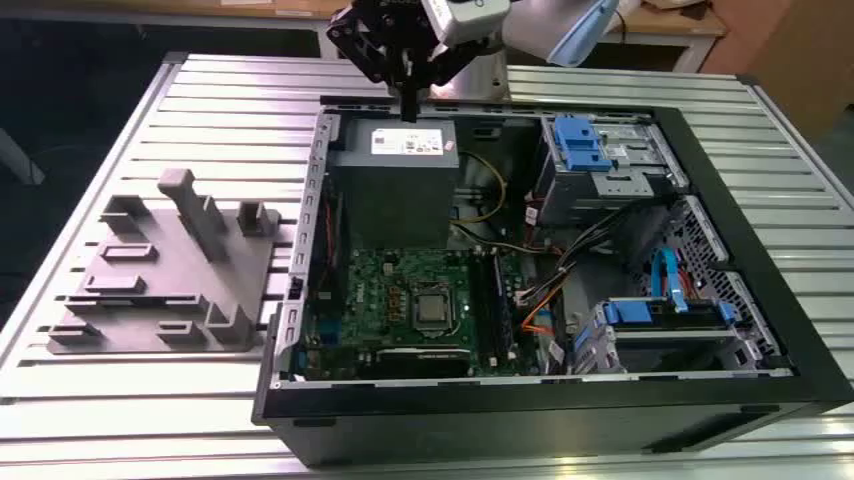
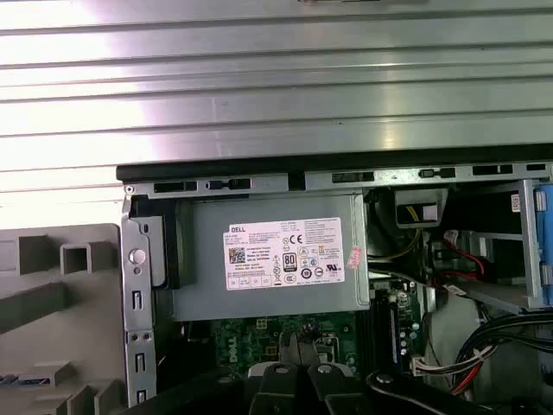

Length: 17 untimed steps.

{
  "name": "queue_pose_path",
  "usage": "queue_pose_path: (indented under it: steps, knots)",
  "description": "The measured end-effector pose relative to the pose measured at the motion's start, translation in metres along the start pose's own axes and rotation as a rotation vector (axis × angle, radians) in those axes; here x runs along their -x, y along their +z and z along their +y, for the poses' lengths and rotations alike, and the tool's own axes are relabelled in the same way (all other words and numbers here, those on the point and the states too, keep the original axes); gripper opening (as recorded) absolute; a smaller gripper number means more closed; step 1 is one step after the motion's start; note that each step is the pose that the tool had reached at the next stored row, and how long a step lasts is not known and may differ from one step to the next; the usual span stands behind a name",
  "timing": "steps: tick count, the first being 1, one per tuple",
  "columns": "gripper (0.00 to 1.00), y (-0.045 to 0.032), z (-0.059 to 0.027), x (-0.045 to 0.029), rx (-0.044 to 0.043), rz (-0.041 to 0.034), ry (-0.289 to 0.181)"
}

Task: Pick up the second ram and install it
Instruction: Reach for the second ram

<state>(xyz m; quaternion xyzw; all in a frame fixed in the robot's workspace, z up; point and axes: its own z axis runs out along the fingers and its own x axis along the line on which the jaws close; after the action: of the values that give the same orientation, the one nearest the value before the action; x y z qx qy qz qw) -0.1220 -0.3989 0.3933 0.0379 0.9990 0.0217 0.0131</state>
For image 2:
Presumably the metal drive cage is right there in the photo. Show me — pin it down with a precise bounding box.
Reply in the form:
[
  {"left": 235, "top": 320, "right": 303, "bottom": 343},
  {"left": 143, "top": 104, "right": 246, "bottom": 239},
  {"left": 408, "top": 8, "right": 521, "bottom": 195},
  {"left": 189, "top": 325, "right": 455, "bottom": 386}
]
[{"left": 468, "top": 178, "right": 553, "bottom": 316}]

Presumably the grey power supply unit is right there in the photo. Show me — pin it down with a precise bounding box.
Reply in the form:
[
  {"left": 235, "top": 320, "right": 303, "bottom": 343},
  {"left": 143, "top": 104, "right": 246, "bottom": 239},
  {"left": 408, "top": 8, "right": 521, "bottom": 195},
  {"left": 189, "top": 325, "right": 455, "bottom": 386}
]
[{"left": 171, "top": 193, "right": 372, "bottom": 322}]

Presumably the yellow wire pair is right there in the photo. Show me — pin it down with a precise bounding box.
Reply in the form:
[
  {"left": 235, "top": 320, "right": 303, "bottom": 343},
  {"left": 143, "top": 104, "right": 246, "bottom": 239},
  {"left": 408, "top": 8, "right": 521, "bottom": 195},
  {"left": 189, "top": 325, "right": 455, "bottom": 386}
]
[{"left": 404, "top": 206, "right": 423, "bottom": 263}]

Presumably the green motherboard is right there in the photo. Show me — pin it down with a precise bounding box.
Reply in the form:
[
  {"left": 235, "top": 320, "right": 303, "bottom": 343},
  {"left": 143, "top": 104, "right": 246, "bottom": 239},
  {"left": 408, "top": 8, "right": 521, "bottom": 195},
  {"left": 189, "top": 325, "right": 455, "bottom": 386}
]
[{"left": 210, "top": 278, "right": 427, "bottom": 380}]

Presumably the white board connector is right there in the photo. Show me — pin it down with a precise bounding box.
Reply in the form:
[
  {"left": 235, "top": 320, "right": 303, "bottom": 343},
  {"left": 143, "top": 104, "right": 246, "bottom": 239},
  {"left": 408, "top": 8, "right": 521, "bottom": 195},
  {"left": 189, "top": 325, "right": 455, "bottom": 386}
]
[{"left": 408, "top": 354, "right": 429, "bottom": 377}]

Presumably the black cable bundle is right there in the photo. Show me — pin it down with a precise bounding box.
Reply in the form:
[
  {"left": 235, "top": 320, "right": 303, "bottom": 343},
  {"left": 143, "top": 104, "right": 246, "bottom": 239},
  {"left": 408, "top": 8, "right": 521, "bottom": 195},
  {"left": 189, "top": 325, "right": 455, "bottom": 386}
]
[{"left": 452, "top": 313, "right": 553, "bottom": 397}]

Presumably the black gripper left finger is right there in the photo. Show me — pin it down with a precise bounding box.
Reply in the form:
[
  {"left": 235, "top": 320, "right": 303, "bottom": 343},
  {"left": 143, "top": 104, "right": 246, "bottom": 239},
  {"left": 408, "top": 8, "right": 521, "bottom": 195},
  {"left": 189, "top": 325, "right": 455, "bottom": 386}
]
[{"left": 129, "top": 331, "right": 300, "bottom": 415}]

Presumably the black open PC case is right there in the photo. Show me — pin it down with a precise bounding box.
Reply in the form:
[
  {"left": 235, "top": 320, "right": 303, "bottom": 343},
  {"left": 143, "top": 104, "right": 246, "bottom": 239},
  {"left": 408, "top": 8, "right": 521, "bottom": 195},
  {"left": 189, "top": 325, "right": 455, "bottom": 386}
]
[{"left": 115, "top": 154, "right": 553, "bottom": 415}]

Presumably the red orange power cable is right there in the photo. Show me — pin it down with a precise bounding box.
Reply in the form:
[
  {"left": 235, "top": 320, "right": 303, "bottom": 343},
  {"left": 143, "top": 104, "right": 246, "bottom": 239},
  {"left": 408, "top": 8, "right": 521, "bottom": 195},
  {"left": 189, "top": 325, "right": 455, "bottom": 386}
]
[{"left": 441, "top": 230, "right": 488, "bottom": 285}]

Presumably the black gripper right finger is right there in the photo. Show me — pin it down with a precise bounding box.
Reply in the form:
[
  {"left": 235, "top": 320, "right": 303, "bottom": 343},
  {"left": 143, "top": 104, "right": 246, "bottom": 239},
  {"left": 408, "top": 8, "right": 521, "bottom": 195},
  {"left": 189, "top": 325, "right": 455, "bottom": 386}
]
[{"left": 300, "top": 335, "right": 498, "bottom": 415}]

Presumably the grey parts rack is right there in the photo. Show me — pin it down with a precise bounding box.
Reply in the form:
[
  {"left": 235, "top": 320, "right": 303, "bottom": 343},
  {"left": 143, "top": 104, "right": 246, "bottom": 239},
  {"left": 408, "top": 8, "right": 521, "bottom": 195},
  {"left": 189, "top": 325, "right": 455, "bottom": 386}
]
[{"left": 0, "top": 222, "right": 130, "bottom": 415}]

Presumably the blue drive cage latch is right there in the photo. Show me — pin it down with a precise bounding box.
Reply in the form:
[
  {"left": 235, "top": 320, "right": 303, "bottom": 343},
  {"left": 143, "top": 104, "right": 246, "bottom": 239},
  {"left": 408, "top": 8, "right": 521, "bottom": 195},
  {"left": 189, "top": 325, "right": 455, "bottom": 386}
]
[{"left": 531, "top": 184, "right": 553, "bottom": 309}]

